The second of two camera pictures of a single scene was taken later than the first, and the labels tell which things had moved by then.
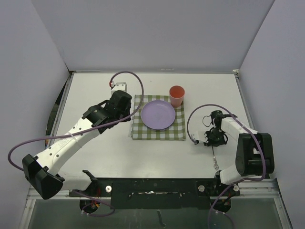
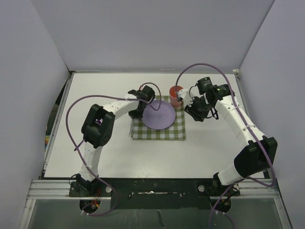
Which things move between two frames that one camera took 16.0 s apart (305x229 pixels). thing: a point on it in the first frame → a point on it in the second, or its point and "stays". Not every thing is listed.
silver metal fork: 215,162 → 131,126
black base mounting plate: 156,193 stays
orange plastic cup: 177,94 stays
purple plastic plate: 157,115 stays
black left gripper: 126,112 → 135,115
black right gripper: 221,142 → 197,115
